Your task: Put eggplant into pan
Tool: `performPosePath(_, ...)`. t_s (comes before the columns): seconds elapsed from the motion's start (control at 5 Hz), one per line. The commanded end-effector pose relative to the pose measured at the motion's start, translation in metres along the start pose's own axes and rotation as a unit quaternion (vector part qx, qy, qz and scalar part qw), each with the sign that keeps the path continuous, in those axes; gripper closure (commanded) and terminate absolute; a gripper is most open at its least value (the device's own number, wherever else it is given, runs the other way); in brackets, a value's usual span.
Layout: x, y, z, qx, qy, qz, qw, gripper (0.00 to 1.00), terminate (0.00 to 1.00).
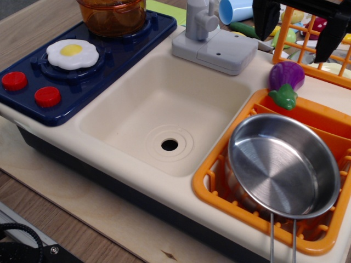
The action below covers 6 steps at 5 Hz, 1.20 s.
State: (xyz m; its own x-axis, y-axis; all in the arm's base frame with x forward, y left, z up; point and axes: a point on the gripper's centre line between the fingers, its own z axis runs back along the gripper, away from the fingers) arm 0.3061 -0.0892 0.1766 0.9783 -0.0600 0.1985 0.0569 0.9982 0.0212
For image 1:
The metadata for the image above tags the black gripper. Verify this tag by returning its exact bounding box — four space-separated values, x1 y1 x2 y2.
252 0 350 63

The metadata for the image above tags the purple toy eggplant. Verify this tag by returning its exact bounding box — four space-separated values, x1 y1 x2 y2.
268 61 305 110

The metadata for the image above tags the stainless steel pan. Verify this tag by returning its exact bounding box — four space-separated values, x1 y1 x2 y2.
225 113 342 263

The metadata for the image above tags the yellow toy lemon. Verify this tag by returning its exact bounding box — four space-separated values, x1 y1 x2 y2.
281 10 304 24

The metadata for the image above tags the red toy mushroom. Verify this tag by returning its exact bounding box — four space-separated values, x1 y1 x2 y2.
309 17 327 40

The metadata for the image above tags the green toy vegetable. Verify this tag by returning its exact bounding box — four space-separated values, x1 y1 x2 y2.
271 28 297 49

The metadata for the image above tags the orange grid basket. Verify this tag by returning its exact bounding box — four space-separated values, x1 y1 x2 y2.
273 5 350 89

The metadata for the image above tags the green toy cucumber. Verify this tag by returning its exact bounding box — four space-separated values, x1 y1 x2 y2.
229 22 259 39

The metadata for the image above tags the light blue plastic cup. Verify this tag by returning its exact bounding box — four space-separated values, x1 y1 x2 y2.
218 0 253 25

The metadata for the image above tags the grey toy faucet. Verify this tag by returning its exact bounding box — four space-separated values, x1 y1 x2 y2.
172 1 258 76

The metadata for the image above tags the orange transparent toy pot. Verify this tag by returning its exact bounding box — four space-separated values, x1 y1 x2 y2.
77 0 146 37

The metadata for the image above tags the cream toy kitchen sink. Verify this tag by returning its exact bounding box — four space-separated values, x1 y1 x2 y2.
0 26 351 263

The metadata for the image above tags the navy blue toy stove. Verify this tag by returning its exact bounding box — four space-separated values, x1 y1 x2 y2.
1 10 177 127

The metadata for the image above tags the toy fried egg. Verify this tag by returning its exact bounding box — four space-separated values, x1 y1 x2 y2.
46 39 99 71

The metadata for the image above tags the right red stove knob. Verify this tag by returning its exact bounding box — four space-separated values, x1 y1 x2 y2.
34 87 61 108

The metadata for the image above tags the red stove knob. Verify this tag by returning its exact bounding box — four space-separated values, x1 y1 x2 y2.
34 87 61 108
2 71 28 92

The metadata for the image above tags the left red stove knob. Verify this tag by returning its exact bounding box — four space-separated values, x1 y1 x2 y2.
2 71 28 92

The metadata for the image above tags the black metal bracket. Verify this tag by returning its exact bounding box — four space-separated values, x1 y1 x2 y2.
0 242 83 263

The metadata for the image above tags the black cable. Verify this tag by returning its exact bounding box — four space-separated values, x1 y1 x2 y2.
0 222 44 263

